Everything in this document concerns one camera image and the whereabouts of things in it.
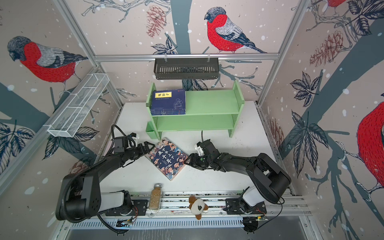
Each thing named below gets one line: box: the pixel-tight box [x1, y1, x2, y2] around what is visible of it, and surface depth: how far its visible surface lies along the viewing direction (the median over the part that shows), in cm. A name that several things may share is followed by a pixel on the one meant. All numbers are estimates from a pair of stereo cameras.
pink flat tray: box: [69, 161, 89, 174], surface depth 83 cm
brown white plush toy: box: [188, 195, 209, 221], surface depth 73 cm
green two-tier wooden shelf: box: [145, 80, 245, 140], surface depth 91 cm
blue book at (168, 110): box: [149, 107, 186, 115], surface depth 78 cm
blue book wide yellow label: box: [150, 110, 186, 116], surface depth 78 cm
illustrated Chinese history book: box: [144, 137, 188, 181], surface depth 90 cm
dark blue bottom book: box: [151, 89, 186, 116], surface depth 80 cm
